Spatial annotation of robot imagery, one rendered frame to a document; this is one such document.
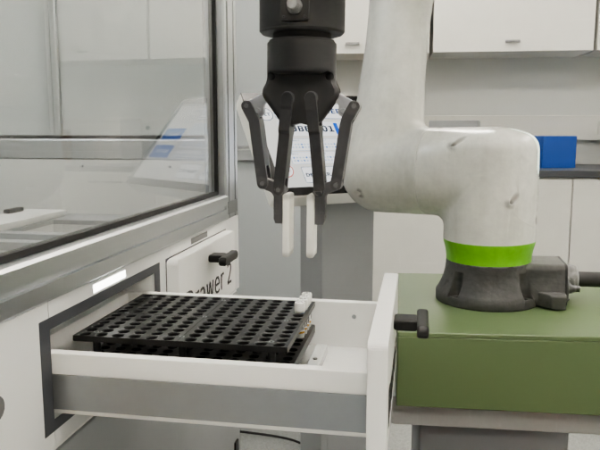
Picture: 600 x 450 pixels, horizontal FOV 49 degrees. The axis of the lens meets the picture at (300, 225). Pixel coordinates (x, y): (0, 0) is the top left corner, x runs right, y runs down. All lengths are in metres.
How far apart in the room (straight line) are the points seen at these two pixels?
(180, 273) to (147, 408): 0.32
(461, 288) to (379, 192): 0.18
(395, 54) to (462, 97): 3.34
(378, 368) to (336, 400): 0.06
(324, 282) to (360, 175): 0.75
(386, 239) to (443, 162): 2.74
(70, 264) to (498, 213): 0.55
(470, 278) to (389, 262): 2.74
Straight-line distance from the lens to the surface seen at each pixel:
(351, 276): 1.75
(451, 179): 0.94
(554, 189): 3.75
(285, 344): 0.66
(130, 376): 0.66
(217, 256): 1.06
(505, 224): 0.94
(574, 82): 4.50
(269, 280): 2.45
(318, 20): 0.70
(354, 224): 1.73
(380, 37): 1.06
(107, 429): 0.82
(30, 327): 0.66
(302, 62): 0.70
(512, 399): 0.89
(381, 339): 0.58
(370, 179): 0.98
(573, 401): 0.91
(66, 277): 0.70
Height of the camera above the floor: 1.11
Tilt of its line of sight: 8 degrees down
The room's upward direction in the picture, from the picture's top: straight up
